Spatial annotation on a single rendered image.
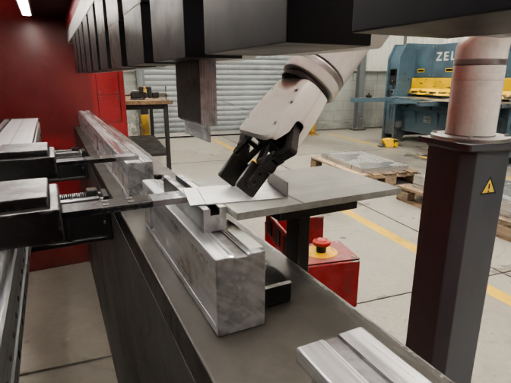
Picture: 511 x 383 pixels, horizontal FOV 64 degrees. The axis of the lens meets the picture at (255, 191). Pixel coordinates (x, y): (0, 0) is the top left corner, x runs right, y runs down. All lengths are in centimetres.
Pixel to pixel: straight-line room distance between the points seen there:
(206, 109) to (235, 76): 803
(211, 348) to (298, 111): 30
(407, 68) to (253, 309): 784
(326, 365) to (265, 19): 23
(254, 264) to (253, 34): 26
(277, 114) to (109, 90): 220
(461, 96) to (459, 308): 57
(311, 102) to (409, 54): 770
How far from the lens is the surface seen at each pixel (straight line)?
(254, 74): 865
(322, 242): 91
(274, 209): 51
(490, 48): 117
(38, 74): 266
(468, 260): 123
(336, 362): 30
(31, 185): 54
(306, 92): 55
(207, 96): 49
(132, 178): 98
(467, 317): 133
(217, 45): 35
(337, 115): 959
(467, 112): 116
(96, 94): 268
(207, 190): 58
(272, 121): 54
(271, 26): 27
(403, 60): 815
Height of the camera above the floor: 116
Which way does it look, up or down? 16 degrees down
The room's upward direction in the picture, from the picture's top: straight up
